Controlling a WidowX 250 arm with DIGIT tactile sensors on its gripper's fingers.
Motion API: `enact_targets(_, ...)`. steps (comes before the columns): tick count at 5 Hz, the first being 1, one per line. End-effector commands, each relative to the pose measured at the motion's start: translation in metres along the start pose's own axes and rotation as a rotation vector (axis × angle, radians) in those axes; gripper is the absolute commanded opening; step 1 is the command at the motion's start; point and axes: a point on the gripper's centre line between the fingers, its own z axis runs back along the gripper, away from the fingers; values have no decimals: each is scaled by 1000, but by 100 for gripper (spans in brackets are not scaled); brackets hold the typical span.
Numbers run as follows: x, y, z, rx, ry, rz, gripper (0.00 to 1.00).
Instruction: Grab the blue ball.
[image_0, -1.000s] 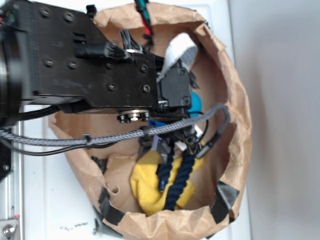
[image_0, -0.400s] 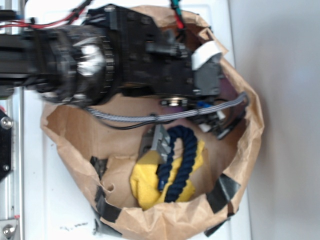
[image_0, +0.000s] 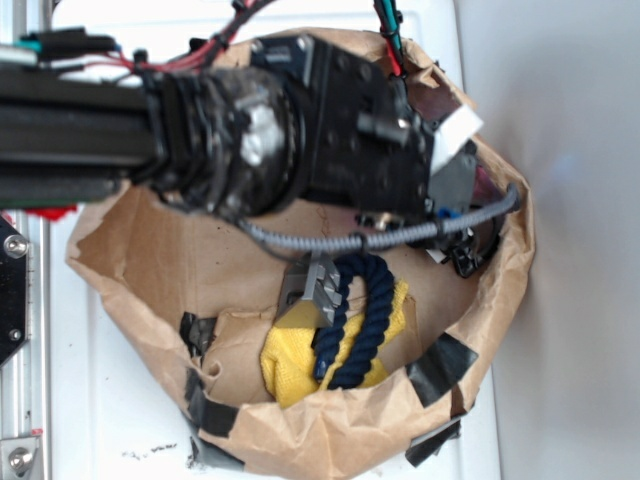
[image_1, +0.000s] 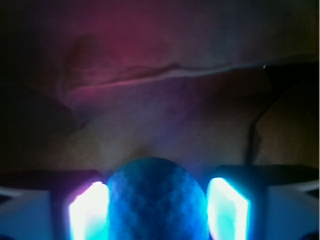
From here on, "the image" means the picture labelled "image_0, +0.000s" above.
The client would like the red and black wire bundle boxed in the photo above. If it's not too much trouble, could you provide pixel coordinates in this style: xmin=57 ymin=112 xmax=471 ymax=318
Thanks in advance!
xmin=114 ymin=0 xmax=276 ymax=76

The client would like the dark blue rope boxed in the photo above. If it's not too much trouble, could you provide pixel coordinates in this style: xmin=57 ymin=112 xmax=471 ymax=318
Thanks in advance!
xmin=310 ymin=252 xmax=396 ymax=390

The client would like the grey coiled cable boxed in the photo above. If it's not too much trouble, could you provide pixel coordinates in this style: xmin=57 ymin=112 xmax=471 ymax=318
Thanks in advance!
xmin=238 ymin=182 xmax=520 ymax=261

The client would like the small aluminium corner bracket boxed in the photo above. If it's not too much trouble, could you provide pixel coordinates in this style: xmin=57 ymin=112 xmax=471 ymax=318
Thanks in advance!
xmin=1 ymin=436 xmax=43 ymax=480

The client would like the grey metal corner bracket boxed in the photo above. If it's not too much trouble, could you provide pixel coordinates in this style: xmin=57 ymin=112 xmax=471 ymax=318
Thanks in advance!
xmin=275 ymin=252 xmax=342 ymax=329

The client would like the brown paper bag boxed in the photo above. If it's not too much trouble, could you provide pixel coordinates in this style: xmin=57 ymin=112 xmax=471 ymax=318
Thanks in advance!
xmin=65 ymin=27 xmax=536 ymax=480

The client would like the yellow cloth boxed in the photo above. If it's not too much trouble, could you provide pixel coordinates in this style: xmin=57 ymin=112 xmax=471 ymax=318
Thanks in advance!
xmin=260 ymin=280 xmax=409 ymax=408

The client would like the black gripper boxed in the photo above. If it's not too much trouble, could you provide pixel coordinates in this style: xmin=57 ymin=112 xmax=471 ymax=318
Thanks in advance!
xmin=250 ymin=35 xmax=477 ymax=223

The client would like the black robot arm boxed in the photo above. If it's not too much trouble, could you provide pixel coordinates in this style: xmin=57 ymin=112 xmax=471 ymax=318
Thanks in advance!
xmin=1 ymin=35 xmax=477 ymax=222

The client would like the aluminium frame rail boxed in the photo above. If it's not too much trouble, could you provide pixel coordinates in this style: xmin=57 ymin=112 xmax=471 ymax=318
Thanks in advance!
xmin=1 ymin=210 xmax=52 ymax=479

